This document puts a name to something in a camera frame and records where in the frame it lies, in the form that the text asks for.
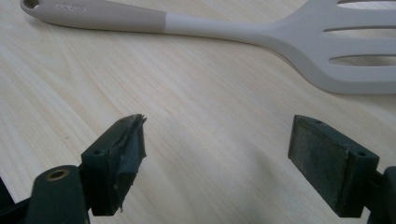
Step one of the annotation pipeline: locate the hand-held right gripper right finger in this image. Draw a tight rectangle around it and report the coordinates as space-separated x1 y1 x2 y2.
287 114 380 218

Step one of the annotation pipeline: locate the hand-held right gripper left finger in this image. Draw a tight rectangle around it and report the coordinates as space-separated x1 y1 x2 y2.
79 113 148 217

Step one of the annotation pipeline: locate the beige slotted spatula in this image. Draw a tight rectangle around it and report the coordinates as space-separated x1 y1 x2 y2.
20 0 396 95

